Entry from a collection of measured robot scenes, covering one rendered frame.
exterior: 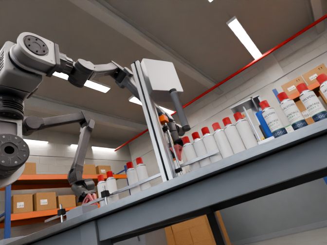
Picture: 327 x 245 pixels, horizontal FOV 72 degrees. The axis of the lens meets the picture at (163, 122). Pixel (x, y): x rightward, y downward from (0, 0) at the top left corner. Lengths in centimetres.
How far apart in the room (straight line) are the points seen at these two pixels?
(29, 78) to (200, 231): 398
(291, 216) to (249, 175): 490
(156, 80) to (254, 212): 483
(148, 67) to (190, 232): 385
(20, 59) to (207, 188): 79
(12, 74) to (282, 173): 92
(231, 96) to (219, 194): 546
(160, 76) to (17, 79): 58
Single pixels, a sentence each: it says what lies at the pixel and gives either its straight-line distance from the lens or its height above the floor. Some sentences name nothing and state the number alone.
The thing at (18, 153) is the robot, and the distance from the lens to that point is 100.
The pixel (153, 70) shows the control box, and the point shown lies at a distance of 110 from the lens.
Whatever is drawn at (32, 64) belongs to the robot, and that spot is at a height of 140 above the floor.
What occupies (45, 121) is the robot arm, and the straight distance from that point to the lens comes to 147.
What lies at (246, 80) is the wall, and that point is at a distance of 597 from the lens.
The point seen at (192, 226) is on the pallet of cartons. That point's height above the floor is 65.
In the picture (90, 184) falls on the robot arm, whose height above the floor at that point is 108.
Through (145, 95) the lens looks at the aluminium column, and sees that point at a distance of 105.
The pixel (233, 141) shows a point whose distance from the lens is 99.
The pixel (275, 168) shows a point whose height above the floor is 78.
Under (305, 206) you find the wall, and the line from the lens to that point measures 538.
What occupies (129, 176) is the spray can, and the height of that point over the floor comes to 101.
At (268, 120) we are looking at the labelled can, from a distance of 100.
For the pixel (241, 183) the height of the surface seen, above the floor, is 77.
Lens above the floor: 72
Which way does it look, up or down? 25 degrees up
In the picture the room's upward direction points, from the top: 17 degrees counter-clockwise
